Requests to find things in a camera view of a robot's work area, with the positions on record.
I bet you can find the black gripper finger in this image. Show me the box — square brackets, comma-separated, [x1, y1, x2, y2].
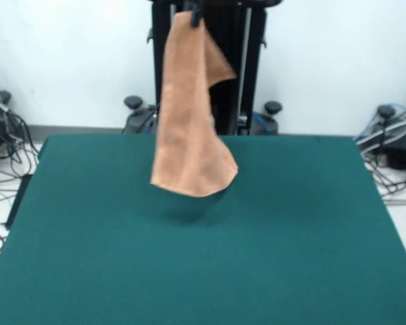
[189, 0, 206, 30]

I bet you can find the tan terry towel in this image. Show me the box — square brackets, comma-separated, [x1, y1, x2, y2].
[150, 12, 240, 198]

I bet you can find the dark green table cloth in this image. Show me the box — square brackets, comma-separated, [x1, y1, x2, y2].
[0, 134, 406, 325]

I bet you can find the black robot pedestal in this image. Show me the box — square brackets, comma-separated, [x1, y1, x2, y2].
[123, 0, 284, 136]

